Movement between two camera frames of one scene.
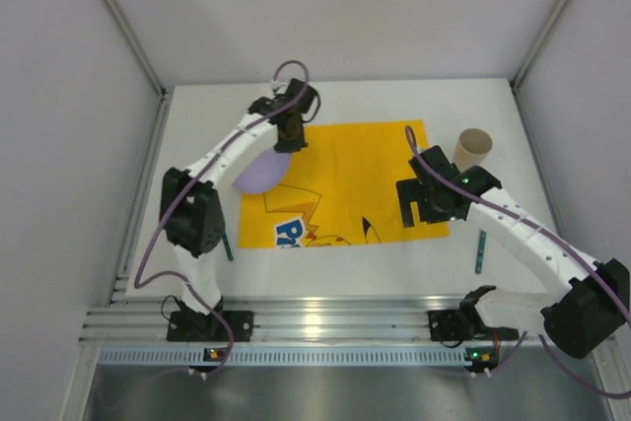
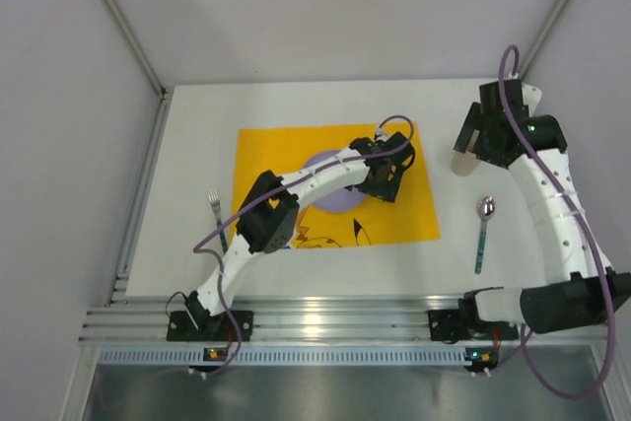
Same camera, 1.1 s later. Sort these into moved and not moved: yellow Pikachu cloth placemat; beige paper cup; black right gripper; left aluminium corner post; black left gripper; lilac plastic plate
Moved: yellow Pikachu cloth placemat; lilac plastic plate; black left gripper; black right gripper
Not moved: left aluminium corner post; beige paper cup
